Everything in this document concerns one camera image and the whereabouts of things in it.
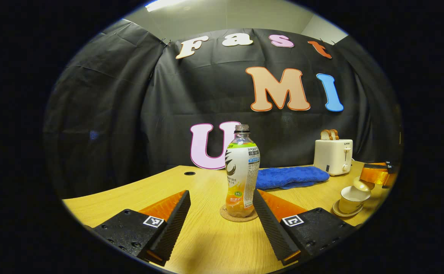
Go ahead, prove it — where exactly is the cream ceramic teacup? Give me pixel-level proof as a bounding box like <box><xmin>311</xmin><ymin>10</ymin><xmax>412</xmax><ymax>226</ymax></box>
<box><xmin>338</xmin><ymin>185</ymin><xmax>372</xmax><ymax>214</ymax></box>

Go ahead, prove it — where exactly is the blue folded towel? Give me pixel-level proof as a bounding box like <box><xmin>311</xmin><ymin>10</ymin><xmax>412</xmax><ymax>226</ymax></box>
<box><xmin>255</xmin><ymin>166</ymin><xmax>331</xmax><ymax>190</ymax></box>

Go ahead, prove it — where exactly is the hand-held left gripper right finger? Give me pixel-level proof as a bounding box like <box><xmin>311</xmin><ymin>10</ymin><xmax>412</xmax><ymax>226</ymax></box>
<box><xmin>252</xmin><ymin>189</ymin><xmax>356</xmax><ymax>266</ymax></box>

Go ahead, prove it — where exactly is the white toaster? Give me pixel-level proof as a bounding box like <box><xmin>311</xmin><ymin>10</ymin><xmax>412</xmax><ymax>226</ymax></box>
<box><xmin>313</xmin><ymin>139</ymin><xmax>354</xmax><ymax>177</ymax></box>

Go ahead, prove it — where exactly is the round cork coaster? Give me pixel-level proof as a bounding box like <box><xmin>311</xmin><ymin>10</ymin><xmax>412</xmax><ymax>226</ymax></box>
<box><xmin>220</xmin><ymin>204</ymin><xmax>259</xmax><ymax>223</ymax></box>

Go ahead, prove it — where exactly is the clear labelled water bottle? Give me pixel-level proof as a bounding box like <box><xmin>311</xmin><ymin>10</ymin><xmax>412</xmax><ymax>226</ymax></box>
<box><xmin>224</xmin><ymin>124</ymin><xmax>261</xmax><ymax>218</ymax></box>

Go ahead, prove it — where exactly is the black backdrop cloth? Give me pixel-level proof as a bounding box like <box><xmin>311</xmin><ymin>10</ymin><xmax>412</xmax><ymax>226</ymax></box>
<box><xmin>42</xmin><ymin>18</ymin><xmax>403</xmax><ymax>200</ymax></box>

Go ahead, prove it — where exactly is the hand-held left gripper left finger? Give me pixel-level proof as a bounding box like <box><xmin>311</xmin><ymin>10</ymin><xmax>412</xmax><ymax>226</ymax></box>
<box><xmin>92</xmin><ymin>190</ymin><xmax>192</xmax><ymax>267</ymax></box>

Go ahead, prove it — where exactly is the cream ceramic saucer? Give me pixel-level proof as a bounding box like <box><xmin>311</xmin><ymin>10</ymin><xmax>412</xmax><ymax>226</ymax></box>
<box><xmin>332</xmin><ymin>199</ymin><xmax>364</xmax><ymax>218</ymax></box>

